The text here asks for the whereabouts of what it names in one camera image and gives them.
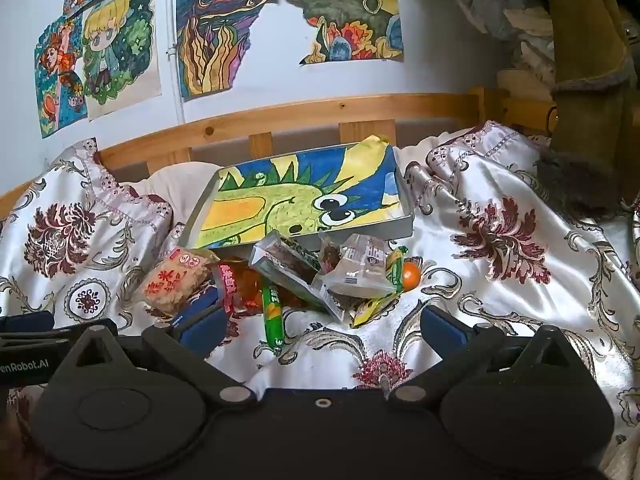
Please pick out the blue orange cartoon wall poster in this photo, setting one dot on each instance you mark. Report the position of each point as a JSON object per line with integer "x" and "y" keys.
{"x": 57, "y": 85}

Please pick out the cream white pillow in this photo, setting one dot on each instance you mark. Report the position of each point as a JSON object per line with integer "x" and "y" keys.
{"x": 175, "y": 182}

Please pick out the orange rice cracker packet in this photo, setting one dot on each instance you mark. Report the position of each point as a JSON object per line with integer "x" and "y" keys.
{"x": 172, "y": 282}

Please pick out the patterned curtain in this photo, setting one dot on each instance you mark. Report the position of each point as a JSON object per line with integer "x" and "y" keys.
{"x": 505, "y": 20}

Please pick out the brown snack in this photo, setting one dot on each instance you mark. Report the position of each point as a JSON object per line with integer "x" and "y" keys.
{"x": 331, "y": 252}

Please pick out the yellow green snack packet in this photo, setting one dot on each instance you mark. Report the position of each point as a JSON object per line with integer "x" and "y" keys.
{"x": 372, "y": 312}

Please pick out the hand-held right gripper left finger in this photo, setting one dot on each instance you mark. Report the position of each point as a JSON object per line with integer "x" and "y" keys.
{"x": 202, "y": 332}

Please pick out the clear biscuit packet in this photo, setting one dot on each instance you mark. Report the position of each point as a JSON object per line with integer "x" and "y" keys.
{"x": 360, "y": 270}

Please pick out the swirl pattern wall poster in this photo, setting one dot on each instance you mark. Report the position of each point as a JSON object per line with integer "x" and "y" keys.
{"x": 220, "y": 25}

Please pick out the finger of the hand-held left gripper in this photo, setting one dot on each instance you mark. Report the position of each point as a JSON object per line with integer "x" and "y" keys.
{"x": 25, "y": 321}

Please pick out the blond cartoon figure wall poster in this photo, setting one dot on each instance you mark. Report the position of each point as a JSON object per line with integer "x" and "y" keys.
{"x": 120, "y": 45}

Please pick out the wooden bed headboard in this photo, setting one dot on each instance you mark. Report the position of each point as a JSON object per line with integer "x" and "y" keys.
{"x": 310, "y": 112}

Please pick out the green sausage stick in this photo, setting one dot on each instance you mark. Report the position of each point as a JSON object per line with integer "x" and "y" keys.
{"x": 272, "y": 317}

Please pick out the metal tray with dinosaur drawing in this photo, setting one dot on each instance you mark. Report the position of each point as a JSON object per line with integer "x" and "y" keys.
{"x": 300, "y": 195}

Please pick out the orange tangerine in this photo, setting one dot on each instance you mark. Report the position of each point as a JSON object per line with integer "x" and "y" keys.
{"x": 412, "y": 276}

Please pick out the white wall pipe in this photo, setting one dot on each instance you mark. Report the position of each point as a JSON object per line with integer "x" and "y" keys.
{"x": 175, "y": 70}

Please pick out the green white foil packet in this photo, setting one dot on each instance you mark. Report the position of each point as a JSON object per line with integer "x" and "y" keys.
{"x": 285, "y": 265}

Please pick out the red clear jelly packet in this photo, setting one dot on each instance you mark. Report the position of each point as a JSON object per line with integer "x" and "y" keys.
{"x": 240, "y": 285}

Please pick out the dark dinosaur wall poster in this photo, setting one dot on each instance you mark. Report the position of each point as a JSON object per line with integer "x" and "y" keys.
{"x": 345, "y": 15}

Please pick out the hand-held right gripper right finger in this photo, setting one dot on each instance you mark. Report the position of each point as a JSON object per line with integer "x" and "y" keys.
{"x": 440, "y": 327}

